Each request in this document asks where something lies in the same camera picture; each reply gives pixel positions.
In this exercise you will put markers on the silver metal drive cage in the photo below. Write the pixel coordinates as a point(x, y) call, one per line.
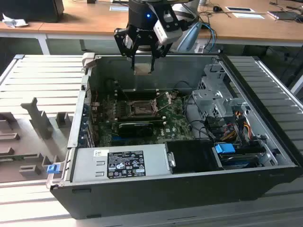
point(204, 98)

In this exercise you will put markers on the blue expansion slot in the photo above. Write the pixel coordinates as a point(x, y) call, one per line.
point(116, 138)

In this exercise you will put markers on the black graphics card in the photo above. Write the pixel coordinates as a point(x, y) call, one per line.
point(135, 131)

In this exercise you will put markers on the grey parts rack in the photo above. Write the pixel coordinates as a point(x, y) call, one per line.
point(38, 118)

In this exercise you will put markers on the beige plastic case clip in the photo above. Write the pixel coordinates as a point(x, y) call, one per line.
point(88, 60)

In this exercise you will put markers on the crumpled white paper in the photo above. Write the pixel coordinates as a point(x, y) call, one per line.
point(14, 22)

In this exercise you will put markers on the black computer box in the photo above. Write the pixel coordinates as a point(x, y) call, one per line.
point(30, 10)

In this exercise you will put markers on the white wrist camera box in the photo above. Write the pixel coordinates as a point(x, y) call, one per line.
point(165, 35)

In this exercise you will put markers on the dark tablet device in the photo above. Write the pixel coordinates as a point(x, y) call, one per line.
point(284, 15)

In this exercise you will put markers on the RAM slot with white clips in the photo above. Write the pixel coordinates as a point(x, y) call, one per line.
point(142, 94)
point(142, 90)

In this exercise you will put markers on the white desk port lid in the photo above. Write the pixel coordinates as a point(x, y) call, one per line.
point(248, 16)

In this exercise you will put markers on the black plastic cover box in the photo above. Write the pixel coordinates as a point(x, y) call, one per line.
point(191, 157)

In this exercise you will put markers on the green motherboard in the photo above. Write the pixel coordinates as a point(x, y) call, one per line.
point(175, 132)

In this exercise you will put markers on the CPU socket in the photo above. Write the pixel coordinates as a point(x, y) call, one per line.
point(139, 108)

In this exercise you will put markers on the CPU with silver top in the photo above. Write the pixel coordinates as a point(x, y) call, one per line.
point(142, 69)

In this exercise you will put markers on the black plastic connector block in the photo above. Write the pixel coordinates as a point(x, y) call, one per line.
point(213, 126)

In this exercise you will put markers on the blue disk carrier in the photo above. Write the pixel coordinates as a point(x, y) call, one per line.
point(223, 150)

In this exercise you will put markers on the white framed desk port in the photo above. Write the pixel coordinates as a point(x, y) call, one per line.
point(239, 9)
point(118, 7)

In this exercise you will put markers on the green RAM stick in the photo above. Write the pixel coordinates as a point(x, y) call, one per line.
point(142, 118)
point(23, 156)

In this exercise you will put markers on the black computer mouse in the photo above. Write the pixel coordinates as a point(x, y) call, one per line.
point(216, 9)

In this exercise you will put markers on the black open PC case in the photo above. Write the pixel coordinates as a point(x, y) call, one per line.
point(142, 196)

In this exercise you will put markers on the silver power supply unit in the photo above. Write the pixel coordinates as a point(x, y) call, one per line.
point(87, 165)

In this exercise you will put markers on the wooden office desk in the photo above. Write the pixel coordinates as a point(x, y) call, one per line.
point(94, 21)
point(33, 27)

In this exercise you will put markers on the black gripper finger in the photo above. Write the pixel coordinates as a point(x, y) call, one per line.
point(134, 62)
point(152, 63)

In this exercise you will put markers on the blue case latch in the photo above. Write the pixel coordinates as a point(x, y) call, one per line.
point(52, 169)

